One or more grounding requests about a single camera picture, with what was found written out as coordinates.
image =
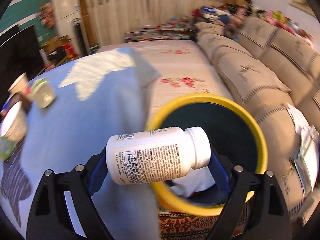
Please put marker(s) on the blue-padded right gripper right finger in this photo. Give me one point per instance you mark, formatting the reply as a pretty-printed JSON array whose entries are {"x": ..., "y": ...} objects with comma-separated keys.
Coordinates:
[{"x": 268, "y": 217}]

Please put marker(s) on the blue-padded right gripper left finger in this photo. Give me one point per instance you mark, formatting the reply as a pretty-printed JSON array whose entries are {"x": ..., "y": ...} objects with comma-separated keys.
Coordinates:
[{"x": 62, "y": 206}]

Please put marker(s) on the white pill bottle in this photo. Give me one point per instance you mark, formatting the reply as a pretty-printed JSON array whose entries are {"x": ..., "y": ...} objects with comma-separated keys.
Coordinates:
[{"x": 157, "y": 155}]

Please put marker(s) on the yellow-rimmed trash bin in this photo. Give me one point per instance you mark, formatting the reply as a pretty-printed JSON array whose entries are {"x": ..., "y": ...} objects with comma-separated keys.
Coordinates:
[{"x": 231, "y": 131}]

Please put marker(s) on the dark striped star mat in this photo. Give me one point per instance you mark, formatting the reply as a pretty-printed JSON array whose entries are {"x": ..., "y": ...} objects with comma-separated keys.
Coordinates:
[{"x": 15, "y": 184}]

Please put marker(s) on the green white tin can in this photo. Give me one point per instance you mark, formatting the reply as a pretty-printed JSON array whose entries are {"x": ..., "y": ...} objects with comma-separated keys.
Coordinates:
[{"x": 6, "y": 148}]

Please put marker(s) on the white plastic bowl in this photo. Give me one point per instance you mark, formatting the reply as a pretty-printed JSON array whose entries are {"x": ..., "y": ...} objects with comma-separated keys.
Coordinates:
[{"x": 14, "y": 126}]

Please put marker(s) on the green white milk carton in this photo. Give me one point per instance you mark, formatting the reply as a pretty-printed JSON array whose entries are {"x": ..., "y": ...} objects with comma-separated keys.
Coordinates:
[{"x": 42, "y": 92}]

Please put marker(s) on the light blue tablecloth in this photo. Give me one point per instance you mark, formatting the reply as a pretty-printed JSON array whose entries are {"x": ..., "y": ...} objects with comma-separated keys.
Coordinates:
[{"x": 96, "y": 97}]

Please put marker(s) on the white paper cup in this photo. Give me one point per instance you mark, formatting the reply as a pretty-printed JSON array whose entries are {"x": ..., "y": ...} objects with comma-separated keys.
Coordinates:
[{"x": 20, "y": 85}]

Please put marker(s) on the beige sofa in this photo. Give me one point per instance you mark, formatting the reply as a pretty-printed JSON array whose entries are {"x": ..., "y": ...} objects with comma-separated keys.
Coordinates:
[{"x": 274, "y": 75}]

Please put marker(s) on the black tower fan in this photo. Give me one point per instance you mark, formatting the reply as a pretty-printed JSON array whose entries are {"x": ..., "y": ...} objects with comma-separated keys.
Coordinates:
[{"x": 80, "y": 37}]

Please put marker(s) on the black television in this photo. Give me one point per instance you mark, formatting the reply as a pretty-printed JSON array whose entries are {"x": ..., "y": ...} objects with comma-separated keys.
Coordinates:
[{"x": 19, "y": 54}]

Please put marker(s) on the floral beige tablecloth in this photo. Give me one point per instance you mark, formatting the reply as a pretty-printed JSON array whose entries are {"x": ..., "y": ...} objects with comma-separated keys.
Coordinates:
[{"x": 183, "y": 69}]

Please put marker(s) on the cluttered glass side table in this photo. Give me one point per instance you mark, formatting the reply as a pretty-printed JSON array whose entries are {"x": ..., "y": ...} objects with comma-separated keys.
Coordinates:
[{"x": 160, "y": 32}]

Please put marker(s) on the pile of plush toys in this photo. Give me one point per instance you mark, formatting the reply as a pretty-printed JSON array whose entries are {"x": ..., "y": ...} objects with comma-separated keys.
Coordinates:
[{"x": 228, "y": 19}]

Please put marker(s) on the white air conditioner unit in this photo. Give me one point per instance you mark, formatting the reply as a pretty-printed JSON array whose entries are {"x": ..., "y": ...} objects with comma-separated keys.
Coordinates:
[{"x": 65, "y": 12}]

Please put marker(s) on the beige curtains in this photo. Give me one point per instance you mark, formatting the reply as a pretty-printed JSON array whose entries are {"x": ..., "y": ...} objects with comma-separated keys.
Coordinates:
[{"x": 111, "y": 19}]

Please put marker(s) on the framed flower painting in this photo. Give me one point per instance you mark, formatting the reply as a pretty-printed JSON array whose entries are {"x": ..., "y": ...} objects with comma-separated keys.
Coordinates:
[{"x": 302, "y": 5}]

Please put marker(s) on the floral wall decoration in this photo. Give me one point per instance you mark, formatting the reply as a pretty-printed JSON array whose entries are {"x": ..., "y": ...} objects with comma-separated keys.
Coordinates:
[{"x": 45, "y": 15}]

